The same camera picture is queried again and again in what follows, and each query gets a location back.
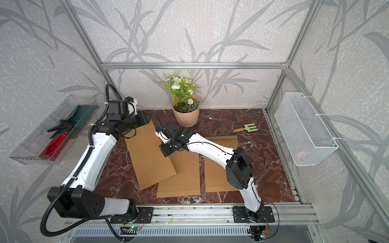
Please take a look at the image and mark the brown file bag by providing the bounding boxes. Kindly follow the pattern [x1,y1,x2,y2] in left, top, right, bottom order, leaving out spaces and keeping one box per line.
[125,121,176,190]
[157,150,201,198]
[204,136,239,193]

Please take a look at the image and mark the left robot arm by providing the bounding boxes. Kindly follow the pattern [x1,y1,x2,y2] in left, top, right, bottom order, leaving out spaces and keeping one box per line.
[40,84,151,237]

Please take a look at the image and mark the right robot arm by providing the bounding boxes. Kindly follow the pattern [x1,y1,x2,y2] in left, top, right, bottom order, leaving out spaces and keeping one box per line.
[155,123,276,223]

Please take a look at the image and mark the pink flower pot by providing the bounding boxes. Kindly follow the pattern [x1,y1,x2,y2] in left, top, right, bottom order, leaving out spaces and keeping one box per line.
[171,95,200,128]

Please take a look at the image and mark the dark green cloth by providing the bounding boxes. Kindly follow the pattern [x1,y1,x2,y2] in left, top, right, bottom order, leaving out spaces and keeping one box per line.
[47,105,98,139]

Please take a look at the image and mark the green plant white flowers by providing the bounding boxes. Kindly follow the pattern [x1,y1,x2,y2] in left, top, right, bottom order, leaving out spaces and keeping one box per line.
[159,75,200,113]

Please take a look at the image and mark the green garden fork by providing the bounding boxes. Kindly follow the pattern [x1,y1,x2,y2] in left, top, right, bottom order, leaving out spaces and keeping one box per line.
[234,124,258,133]

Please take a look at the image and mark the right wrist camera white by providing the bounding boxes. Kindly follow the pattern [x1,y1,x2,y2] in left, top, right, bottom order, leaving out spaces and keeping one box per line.
[155,129,170,144]

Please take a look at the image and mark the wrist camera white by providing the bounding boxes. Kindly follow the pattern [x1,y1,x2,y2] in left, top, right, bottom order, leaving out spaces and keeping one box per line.
[125,96,137,115]
[155,129,170,144]

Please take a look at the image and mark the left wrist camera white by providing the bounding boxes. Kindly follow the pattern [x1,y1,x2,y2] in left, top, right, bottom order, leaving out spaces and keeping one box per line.
[125,96,137,115]

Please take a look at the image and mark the clear plastic wall tray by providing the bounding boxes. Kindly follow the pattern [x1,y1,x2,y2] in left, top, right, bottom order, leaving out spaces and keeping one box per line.
[10,95,99,165]

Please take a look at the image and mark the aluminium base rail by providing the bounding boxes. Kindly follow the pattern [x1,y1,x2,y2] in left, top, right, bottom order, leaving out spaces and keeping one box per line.
[63,203,320,227]

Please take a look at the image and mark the white wire mesh basket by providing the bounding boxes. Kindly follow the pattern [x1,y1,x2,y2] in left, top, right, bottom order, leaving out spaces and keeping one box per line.
[275,92,338,167]

